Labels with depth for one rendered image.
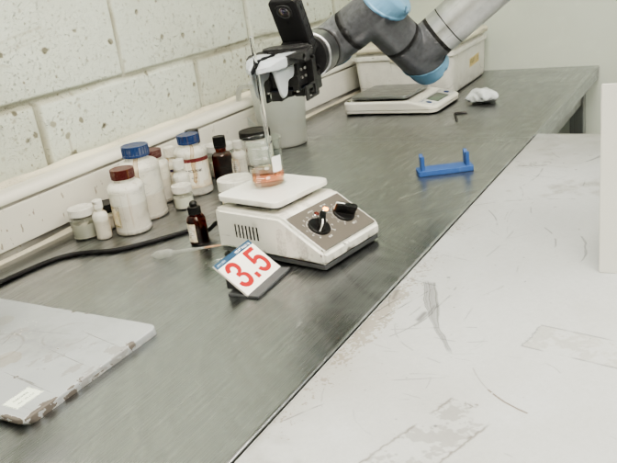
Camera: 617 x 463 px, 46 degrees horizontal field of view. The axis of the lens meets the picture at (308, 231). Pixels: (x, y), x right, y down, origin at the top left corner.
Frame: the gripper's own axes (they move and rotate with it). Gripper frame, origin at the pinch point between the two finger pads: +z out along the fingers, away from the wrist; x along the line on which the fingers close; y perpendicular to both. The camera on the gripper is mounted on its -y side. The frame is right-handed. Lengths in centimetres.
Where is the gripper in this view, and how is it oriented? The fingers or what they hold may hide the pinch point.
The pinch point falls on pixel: (256, 65)
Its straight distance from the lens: 104.3
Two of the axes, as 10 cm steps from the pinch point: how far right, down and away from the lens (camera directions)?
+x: -9.3, -0.1, 3.8
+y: 1.4, 9.2, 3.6
